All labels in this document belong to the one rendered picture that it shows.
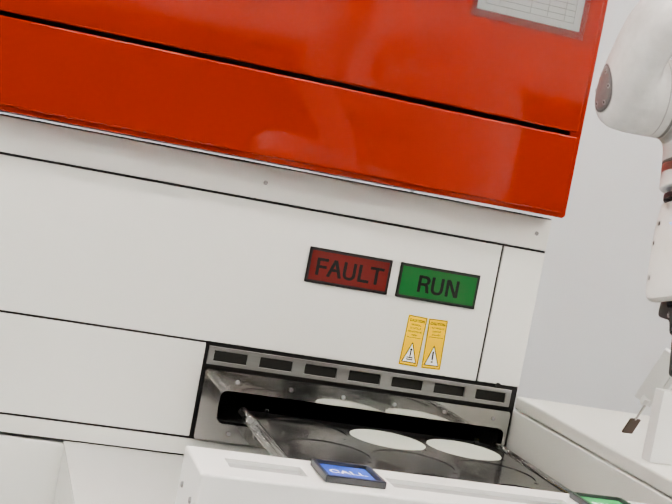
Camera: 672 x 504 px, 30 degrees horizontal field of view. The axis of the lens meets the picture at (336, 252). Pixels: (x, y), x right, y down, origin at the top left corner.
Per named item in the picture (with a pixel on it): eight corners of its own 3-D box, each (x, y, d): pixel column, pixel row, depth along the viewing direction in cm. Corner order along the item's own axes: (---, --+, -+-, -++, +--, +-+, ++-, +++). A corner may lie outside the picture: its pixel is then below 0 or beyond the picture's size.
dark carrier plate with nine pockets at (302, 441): (248, 415, 164) (249, 410, 164) (489, 447, 173) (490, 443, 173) (310, 490, 131) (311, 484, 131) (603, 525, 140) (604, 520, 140)
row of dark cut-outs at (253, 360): (205, 362, 166) (209, 344, 166) (507, 406, 178) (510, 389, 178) (206, 363, 166) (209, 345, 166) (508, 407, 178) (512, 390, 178)
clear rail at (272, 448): (236, 415, 165) (238, 405, 165) (246, 417, 165) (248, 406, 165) (300, 498, 129) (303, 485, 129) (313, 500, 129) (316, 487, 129)
